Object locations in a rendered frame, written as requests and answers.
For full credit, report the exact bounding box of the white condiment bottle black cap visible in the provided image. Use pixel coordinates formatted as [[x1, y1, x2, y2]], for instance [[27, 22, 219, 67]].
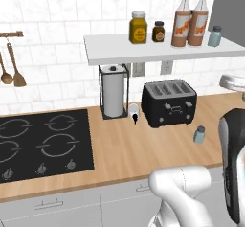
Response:
[[127, 102, 142, 125]]

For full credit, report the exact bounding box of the blue-grey shaker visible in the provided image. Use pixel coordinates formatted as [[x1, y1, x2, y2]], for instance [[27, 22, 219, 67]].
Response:
[[192, 125, 207, 144], [207, 25, 223, 48]]

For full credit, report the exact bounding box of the tall brown bottle orange label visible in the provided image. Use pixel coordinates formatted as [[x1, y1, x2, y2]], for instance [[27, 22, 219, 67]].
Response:
[[170, 0, 193, 49], [187, 0, 211, 48]]

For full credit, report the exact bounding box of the grey cabinet door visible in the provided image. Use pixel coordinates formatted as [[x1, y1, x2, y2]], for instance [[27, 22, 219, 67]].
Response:
[[207, 0, 245, 48]]

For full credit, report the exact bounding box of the white paper towel roll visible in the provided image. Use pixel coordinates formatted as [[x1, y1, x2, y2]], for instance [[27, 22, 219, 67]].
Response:
[[101, 65, 126, 119]]

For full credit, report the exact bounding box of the black paper towel holder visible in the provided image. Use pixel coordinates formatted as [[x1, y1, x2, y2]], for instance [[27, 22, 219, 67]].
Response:
[[98, 63, 130, 121]]

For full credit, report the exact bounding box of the black four-slot toaster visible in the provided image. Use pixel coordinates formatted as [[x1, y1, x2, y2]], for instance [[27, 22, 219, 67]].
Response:
[[141, 79, 198, 129]]

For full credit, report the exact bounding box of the yellow jar silver lid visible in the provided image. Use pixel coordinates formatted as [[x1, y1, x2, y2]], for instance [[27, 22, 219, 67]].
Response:
[[128, 11, 148, 45]]

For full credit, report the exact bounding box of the grey hob knob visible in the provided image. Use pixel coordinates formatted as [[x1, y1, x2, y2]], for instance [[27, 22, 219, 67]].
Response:
[[65, 159, 78, 171], [1, 168, 13, 180], [34, 163, 48, 175]]

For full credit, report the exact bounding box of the small brown jar black lid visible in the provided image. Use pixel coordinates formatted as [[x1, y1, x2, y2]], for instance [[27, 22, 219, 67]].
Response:
[[151, 20, 167, 44]]

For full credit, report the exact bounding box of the black hob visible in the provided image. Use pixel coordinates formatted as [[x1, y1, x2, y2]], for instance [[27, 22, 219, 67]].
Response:
[[0, 108, 96, 185]]

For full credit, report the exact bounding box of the grey drawer front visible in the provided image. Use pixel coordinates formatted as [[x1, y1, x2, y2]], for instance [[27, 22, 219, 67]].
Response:
[[0, 187, 102, 227], [100, 177, 165, 227]]

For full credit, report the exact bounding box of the wooden spatula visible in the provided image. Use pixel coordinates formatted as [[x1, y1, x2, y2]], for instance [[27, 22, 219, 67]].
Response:
[[6, 41, 28, 88]]

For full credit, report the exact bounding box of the silver round appliance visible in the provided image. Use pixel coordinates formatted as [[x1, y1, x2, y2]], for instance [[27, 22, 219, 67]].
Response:
[[218, 74, 245, 102]]

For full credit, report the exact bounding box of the wooden spoon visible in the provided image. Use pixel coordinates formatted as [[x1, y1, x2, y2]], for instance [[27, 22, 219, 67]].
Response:
[[0, 51, 14, 85]]

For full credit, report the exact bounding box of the white wall outlet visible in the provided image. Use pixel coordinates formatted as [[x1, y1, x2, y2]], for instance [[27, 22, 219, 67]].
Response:
[[160, 59, 174, 76], [131, 61, 146, 78]]

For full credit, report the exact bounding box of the white wall shelf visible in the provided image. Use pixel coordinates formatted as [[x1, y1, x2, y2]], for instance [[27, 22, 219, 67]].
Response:
[[83, 32, 245, 67]]

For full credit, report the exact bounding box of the grey drawer handle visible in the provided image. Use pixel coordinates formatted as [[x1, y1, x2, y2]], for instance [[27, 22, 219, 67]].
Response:
[[34, 198, 64, 211], [135, 184, 151, 193]]

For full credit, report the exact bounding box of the wooden utensil rail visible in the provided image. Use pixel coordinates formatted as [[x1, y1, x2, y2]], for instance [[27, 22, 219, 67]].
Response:
[[0, 31, 25, 39]]

